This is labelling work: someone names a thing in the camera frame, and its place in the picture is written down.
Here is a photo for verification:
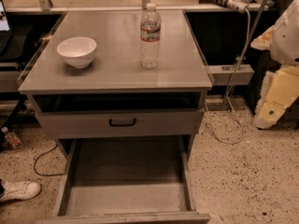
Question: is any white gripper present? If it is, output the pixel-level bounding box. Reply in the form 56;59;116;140
253;0;299;129

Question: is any grey drawer cabinet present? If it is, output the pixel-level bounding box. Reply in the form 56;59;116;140
20;10;212;151

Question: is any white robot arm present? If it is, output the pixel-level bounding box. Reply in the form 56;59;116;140
250;0;299;129

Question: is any open grey middle drawer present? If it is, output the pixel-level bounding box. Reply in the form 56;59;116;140
36;136;210;224

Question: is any white floor cable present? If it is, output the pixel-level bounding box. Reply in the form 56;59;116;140
204;7;252;146

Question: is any white sneaker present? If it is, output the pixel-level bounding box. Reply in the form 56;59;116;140
0;181;41;203

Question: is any closed grey upper drawer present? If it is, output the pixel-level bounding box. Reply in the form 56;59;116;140
36;109;204;139

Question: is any white ceramic bowl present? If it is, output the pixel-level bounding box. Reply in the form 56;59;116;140
56;36;97;68

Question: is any small bottle on floor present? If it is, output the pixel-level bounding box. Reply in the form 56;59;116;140
1;127;21;148

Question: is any black floor cable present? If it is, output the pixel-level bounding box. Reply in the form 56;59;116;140
33;143;65;177

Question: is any black drawer handle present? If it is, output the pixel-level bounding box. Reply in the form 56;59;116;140
108;119;136;128

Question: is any laptop screen at left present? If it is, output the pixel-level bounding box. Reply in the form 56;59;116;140
0;0;10;31

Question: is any clear plastic water bottle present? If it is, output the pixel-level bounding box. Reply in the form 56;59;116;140
140;3;161;69

